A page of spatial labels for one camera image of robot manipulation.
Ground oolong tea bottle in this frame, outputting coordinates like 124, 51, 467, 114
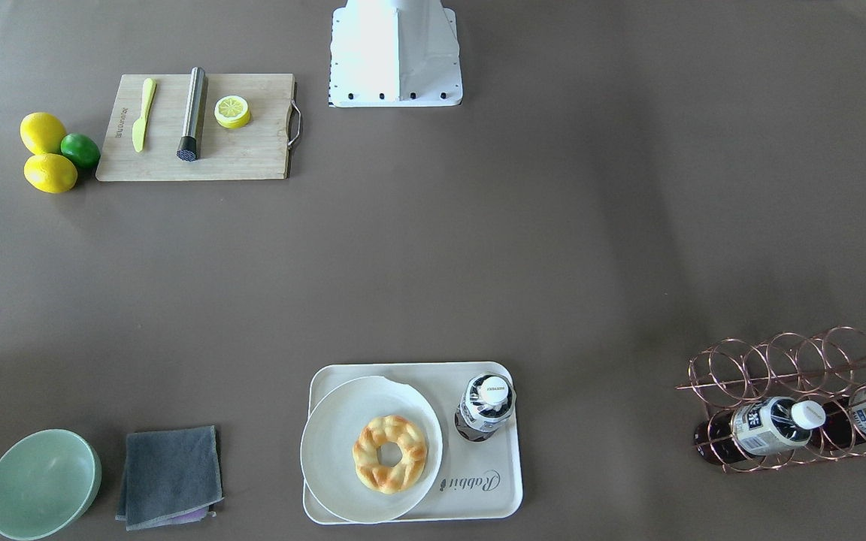
455, 373, 516, 442

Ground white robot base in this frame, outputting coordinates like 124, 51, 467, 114
328, 1, 464, 107

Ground white serving tray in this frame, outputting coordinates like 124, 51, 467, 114
303, 361, 523, 524

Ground tea bottle in rack middle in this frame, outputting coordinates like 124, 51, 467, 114
693, 397, 827, 465

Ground lower whole lemon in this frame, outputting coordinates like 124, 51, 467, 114
23, 153, 78, 194

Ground whole lemon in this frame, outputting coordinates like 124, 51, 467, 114
23, 153, 78, 194
20, 112, 68, 155

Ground upper whole lemon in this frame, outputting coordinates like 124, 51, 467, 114
20, 112, 68, 155

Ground green lime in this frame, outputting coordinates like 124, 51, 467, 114
59, 133, 101, 169

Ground green ceramic bowl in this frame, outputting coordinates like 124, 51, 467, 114
0, 429, 102, 540

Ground yellow plastic knife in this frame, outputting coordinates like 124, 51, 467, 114
132, 77, 157, 153

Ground grey folded cloth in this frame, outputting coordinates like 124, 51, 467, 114
116, 425, 224, 531

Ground steel cylindrical muddler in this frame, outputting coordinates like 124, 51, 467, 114
176, 66, 207, 163

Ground half lemon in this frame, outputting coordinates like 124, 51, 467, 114
213, 95, 252, 129

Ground wooden cutting board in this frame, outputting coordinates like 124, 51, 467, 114
95, 73, 295, 182

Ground white round plate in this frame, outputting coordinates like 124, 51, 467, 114
300, 376, 444, 524

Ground braided ring bread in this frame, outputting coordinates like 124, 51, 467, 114
352, 415, 428, 495

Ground copper wire bottle rack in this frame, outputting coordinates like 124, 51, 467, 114
686, 326, 866, 473

